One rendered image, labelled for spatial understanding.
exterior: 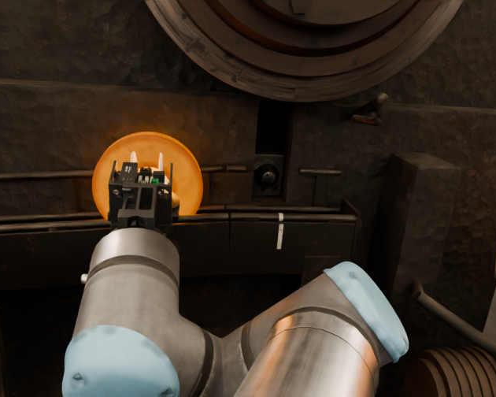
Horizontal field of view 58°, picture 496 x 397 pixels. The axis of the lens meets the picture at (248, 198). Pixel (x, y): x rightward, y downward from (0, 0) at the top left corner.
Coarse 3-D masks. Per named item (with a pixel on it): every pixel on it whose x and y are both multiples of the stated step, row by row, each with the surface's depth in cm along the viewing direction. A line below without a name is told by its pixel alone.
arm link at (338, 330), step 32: (320, 288) 37; (352, 288) 35; (256, 320) 41; (288, 320) 34; (320, 320) 33; (352, 320) 34; (384, 320) 35; (256, 352) 39; (288, 352) 28; (320, 352) 28; (352, 352) 30; (384, 352) 35; (256, 384) 26; (288, 384) 25; (320, 384) 25; (352, 384) 27
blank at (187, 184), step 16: (112, 144) 64; (128, 144) 62; (144, 144) 63; (160, 144) 63; (176, 144) 64; (112, 160) 63; (128, 160) 63; (144, 160) 63; (176, 160) 64; (192, 160) 65; (96, 176) 63; (176, 176) 65; (192, 176) 65; (96, 192) 64; (176, 192) 66; (192, 192) 66; (192, 208) 67
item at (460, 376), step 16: (416, 352) 72; (432, 352) 69; (448, 352) 69; (464, 352) 68; (480, 352) 69; (416, 368) 70; (432, 368) 67; (448, 368) 65; (464, 368) 65; (480, 368) 66; (416, 384) 70; (432, 384) 65; (448, 384) 64; (464, 384) 63; (480, 384) 64
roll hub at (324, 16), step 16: (256, 0) 50; (272, 0) 49; (288, 0) 49; (320, 0) 49; (336, 0) 50; (352, 0) 50; (368, 0) 50; (384, 0) 50; (400, 0) 51; (288, 16) 49; (304, 16) 50; (320, 16) 50; (336, 16) 50; (352, 16) 50; (368, 16) 51
